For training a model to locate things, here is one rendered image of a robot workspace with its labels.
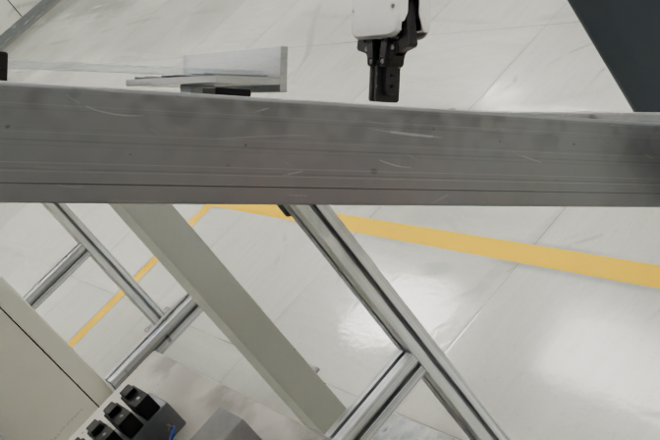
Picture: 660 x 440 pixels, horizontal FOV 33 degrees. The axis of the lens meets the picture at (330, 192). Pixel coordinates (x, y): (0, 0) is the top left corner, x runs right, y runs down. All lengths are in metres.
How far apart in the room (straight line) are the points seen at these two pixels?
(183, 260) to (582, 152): 0.97
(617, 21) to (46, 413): 1.26
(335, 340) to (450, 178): 1.69
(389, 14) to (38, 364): 1.16
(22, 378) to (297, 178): 1.54
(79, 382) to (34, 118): 1.62
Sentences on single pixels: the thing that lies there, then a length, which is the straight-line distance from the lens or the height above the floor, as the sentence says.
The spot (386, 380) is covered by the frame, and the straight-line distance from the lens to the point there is 1.59.
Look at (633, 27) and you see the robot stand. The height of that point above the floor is 0.50.
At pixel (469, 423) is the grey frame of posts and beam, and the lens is 1.68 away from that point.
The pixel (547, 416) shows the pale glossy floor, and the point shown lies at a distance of 1.87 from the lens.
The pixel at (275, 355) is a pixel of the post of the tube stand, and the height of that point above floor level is 0.35.
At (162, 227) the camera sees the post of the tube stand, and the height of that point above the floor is 0.63.
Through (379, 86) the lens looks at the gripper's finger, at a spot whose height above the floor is 0.74.
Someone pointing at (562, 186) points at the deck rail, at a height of 0.79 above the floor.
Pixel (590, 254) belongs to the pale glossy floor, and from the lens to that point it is 2.12.
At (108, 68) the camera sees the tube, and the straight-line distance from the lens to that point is 1.51.
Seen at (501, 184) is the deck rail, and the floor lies 0.83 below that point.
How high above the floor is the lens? 1.18
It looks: 24 degrees down
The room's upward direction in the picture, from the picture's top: 38 degrees counter-clockwise
